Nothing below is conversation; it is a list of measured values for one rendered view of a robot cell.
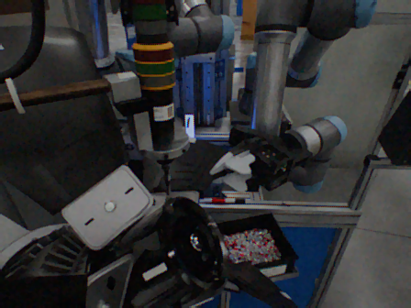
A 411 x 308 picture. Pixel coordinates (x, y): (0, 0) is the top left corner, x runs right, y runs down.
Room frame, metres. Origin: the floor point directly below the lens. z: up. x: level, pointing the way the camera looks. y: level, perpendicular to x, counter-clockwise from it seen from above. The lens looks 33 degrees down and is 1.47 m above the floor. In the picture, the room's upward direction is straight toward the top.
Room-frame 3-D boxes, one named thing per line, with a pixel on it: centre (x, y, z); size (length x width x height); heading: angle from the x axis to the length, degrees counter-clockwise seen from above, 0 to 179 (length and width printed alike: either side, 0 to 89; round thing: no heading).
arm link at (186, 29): (0.59, 0.08, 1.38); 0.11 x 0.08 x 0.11; 126
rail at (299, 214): (0.66, -0.05, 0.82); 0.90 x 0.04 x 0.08; 88
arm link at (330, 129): (0.55, -0.27, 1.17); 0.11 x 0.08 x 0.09; 125
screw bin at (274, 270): (0.49, -0.12, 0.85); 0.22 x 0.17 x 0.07; 103
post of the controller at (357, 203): (0.64, -0.48, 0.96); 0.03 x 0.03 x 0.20; 88
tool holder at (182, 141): (0.30, 0.07, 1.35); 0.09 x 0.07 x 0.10; 123
